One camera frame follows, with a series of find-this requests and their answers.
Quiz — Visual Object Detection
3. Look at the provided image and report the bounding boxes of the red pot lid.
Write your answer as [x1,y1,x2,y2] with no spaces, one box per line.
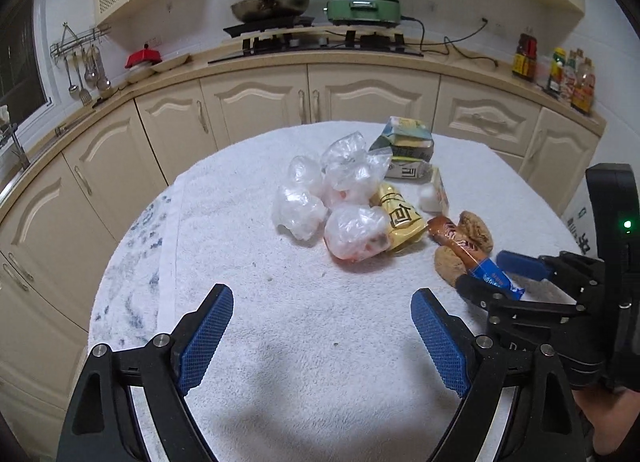
[125,44,163,69]

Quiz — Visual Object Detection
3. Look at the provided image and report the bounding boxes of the brown walnut cookie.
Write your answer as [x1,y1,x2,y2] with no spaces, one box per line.
[458,211,494,255]

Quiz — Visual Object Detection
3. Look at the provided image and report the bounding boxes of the yellow noodle packet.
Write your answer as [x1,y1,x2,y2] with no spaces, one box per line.
[371,182,427,252]

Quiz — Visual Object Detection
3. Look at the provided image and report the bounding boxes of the green label bottle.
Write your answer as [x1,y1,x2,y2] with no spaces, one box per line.
[546,48,566,97]

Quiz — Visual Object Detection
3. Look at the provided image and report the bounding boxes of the utensil hanging rack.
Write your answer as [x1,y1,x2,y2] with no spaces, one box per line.
[49,22,115,106]

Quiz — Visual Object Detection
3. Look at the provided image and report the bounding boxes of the black gas stove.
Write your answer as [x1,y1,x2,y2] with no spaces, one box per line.
[207,26,423,64]

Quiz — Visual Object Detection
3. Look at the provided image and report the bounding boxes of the plastic bag with orange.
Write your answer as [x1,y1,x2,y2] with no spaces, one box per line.
[323,204,390,263]

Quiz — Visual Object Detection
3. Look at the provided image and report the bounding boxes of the steel frying pan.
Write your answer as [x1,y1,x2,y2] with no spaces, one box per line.
[231,0,310,24]

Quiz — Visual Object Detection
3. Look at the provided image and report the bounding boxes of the green electric cooker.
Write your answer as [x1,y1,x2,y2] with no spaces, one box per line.
[324,0,401,28]

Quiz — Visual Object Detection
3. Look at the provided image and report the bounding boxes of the blue green carton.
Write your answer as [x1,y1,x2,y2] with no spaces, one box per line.
[370,115,435,162]

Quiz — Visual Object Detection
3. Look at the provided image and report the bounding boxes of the brown blue snack wrapper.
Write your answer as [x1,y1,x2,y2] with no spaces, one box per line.
[427,215,525,301]

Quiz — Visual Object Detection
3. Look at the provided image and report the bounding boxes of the cream kitchen cabinets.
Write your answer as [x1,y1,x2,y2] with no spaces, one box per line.
[0,48,609,458]

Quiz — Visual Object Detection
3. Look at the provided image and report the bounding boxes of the small white cup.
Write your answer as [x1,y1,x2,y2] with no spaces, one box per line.
[419,167,449,216]

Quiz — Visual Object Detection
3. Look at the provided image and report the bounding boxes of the crumpled clear plastic bag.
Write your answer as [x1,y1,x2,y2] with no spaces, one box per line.
[272,156,328,242]

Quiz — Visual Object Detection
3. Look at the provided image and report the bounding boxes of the dark sauce bottle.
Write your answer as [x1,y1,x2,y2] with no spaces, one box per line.
[512,33,537,82]

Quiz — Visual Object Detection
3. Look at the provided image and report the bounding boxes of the black power cable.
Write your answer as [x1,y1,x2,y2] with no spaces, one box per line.
[399,14,499,68]

